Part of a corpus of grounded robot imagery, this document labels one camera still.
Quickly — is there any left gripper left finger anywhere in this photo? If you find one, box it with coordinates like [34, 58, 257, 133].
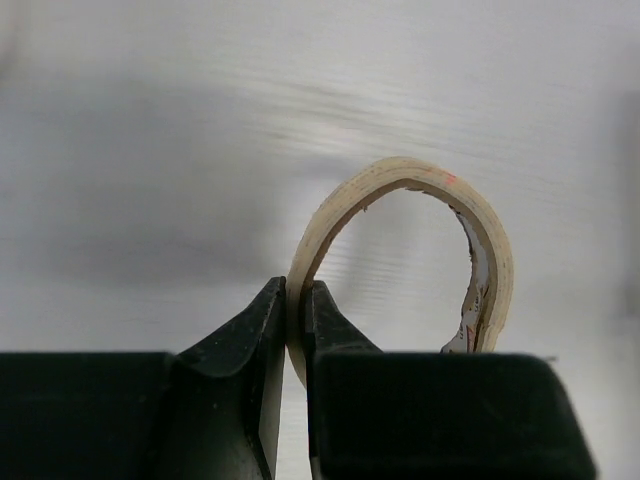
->
[1, 277, 286, 479]

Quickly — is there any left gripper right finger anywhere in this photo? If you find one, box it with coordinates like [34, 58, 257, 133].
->
[303, 281, 597, 480]

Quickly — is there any beige masking tape roll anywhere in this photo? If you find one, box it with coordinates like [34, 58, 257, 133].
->
[286, 157, 514, 385]

